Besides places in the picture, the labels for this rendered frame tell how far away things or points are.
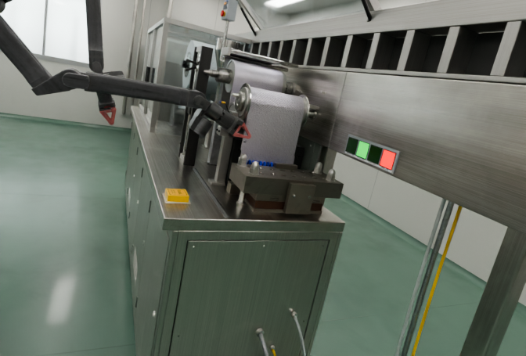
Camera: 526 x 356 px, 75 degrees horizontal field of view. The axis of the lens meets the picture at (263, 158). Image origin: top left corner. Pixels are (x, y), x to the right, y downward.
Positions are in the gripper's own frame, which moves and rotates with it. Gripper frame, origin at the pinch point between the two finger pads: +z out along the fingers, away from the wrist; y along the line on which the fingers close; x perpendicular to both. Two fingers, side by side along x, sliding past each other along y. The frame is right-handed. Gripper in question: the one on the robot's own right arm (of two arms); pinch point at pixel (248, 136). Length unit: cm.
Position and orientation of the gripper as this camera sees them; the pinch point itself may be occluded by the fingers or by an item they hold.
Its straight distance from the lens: 131.7
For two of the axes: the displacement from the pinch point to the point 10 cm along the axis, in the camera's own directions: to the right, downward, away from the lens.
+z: 7.3, 5.0, 4.7
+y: 3.8, 2.7, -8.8
